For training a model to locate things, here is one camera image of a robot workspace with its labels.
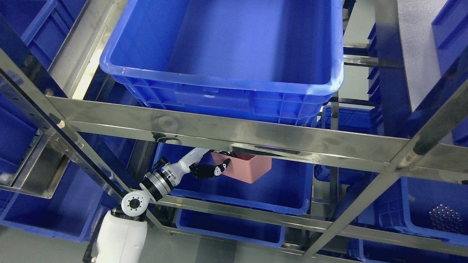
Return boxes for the blue right shelf bin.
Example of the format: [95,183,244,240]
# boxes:
[351,176,468,247]

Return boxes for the stainless steel shelf rack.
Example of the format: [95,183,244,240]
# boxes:
[1,0,467,258]

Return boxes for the blue left lower bin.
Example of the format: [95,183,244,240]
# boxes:
[0,163,116,243]

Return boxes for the blue middle shelf bin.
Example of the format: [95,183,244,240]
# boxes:
[170,159,314,215]

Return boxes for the large blue top bin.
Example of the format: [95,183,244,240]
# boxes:
[99,0,344,127]

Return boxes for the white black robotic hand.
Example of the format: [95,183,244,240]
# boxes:
[166,148,236,179]

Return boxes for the blue lower shelf bin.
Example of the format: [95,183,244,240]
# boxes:
[176,209,286,248]

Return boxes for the shiny metal balls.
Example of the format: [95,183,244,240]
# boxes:
[428,203,464,234]

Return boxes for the pink plastic storage box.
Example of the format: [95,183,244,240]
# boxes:
[211,152,272,184]

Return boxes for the blue shelf bin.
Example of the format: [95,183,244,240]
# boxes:
[170,159,314,215]
[176,209,286,248]
[351,176,468,247]

